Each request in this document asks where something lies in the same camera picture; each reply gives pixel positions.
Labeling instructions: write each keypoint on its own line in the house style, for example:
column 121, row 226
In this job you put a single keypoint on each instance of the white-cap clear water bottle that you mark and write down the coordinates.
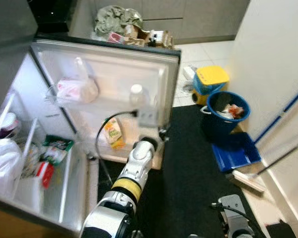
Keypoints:
column 137, row 91

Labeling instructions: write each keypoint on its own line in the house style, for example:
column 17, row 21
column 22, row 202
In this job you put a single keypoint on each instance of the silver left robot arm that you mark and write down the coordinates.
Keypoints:
column 134, row 168

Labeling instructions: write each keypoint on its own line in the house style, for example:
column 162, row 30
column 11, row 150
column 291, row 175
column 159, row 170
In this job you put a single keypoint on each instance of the silver two-door fridge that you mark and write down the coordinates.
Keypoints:
column 10, row 25

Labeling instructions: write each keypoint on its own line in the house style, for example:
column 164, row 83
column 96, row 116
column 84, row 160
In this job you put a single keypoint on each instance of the yellow green juice carton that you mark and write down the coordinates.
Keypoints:
column 114, row 134

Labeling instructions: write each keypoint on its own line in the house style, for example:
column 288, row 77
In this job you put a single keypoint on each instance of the blue bucket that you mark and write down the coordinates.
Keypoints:
column 218, row 126

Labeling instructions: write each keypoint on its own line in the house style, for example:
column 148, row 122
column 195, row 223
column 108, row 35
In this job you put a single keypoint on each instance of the black floor mat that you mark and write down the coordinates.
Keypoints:
column 188, row 188

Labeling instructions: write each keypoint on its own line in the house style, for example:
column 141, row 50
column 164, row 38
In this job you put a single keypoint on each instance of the small white plastic bag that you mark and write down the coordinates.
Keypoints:
column 188, row 73

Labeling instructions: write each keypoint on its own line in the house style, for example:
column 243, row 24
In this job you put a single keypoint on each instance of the red white crumpled wrapper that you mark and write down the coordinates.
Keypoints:
column 233, row 110

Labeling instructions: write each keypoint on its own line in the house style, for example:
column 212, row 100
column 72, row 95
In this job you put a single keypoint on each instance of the blue bin yellow lid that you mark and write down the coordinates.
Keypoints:
column 211, row 77

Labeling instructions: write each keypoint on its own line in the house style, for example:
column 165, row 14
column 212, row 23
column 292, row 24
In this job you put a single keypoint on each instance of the blue dustpan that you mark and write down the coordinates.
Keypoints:
column 236, row 153

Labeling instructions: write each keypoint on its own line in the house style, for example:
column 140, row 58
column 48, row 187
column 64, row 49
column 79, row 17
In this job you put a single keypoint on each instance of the large brown cardboard box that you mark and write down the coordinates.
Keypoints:
column 161, row 42

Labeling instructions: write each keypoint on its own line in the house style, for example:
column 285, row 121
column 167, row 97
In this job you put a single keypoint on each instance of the pink white plastic bag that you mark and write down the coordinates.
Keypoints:
column 77, row 89

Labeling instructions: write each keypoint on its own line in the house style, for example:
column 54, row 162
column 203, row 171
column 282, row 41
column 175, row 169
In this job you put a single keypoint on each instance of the green white food packet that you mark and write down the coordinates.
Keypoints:
column 57, row 146

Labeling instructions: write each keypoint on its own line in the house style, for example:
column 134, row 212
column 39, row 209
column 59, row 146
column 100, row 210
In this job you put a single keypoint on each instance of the pink grey-grip exerciser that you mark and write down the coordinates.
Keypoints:
column 115, row 37

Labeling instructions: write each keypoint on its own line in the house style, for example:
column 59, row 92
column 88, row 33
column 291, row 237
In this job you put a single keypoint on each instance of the grey drawer cabinet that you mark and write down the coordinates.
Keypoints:
column 198, row 20

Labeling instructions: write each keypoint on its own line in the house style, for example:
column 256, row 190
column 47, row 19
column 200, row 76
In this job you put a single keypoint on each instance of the red food packet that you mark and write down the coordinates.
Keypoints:
column 45, row 173

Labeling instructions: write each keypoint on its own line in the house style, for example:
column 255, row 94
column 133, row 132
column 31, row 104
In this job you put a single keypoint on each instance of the grey-green plastic bag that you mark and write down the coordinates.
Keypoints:
column 116, row 20

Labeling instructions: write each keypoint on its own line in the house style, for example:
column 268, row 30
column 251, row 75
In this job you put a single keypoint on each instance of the patterned plate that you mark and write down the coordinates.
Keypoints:
column 31, row 161

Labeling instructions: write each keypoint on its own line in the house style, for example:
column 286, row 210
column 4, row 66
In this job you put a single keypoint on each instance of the dark purple bowl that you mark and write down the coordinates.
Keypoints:
column 10, row 124

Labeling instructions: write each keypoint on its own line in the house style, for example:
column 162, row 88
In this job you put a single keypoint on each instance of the large white plastic bag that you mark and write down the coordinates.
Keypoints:
column 2, row 163

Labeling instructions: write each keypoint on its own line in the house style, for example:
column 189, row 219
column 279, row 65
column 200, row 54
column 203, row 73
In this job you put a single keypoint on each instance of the black stone countertop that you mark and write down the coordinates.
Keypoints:
column 52, row 15

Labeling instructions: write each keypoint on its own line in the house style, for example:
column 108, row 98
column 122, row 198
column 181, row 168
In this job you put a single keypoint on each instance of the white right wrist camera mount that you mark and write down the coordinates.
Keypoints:
column 232, row 208

